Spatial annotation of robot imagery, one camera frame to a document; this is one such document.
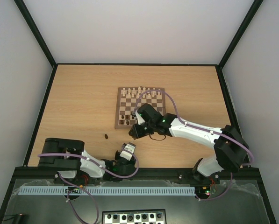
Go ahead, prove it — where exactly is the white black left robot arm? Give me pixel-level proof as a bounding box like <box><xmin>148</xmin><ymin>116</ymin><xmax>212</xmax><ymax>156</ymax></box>
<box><xmin>38</xmin><ymin>138</ymin><xmax>139</xmax><ymax>182</ymax></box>

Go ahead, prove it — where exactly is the small printed chess board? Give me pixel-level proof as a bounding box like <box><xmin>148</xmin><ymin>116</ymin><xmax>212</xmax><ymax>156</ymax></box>
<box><xmin>101</xmin><ymin>209</ymin><xmax>167</xmax><ymax>224</ymax></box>

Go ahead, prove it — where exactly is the black frame post back right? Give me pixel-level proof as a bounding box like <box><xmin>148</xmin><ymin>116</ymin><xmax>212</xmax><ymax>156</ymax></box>
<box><xmin>218</xmin><ymin>0</ymin><xmax>264</xmax><ymax>70</ymax></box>

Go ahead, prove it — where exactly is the white chess piece back left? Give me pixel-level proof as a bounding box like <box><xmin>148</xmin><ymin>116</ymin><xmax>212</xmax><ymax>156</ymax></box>
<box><xmin>122</xmin><ymin>88</ymin><xmax>126</xmax><ymax>98</ymax></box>

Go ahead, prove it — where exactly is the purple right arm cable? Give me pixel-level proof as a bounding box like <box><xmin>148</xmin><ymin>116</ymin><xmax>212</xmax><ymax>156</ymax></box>
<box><xmin>132</xmin><ymin>90</ymin><xmax>256</xmax><ymax>202</ymax></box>

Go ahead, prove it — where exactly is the wooden chess board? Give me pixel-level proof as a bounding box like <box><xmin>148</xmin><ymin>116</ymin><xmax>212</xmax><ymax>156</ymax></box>
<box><xmin>114</xmin><ymin>86</ymin><xmax>166</xmax><ymax>129</ymax></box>

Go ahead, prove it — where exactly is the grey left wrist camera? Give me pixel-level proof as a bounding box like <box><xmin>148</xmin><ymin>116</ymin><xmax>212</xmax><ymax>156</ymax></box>
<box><xmin>120</xmin><ymin>142</ymin><xmax>136</xmax><ymax>161</ymax></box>

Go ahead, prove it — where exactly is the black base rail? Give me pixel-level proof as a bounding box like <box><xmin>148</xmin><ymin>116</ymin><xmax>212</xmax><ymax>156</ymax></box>
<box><xmin>11</xmin><ymin>167</ymin><xmax>263</xmax><ymax>186</ymax></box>

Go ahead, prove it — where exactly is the black frame post back left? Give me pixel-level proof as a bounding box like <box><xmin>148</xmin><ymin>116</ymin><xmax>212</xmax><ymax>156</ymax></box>
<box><xmin>14</xmin><ymin>0</ymin><xmax>57</xmax><ymax>68</ymax></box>

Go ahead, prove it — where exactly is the grey slotted cable duct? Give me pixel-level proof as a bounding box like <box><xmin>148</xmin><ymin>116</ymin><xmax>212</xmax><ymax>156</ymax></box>
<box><xmin>18</xmin><ymin>186</ymin><xmax>195</xmax><ymax>196</ymax></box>

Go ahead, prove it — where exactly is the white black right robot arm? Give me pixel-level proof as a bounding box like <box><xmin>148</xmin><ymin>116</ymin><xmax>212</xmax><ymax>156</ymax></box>
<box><xmin>129</xmin><ymin>103</ymin><xmax>249</xmax><ymax>183</ymax></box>

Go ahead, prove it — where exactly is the black frame post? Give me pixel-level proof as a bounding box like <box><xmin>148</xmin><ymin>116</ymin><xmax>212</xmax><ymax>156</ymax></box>
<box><xmin>218</xmin><ymin>0</ymin><xmax>264</xmax><ymax>70</ymax></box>
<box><xmin>14</xmin><ymin>0</ymin><xmax>57</xmax><ymax>68</ymax></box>

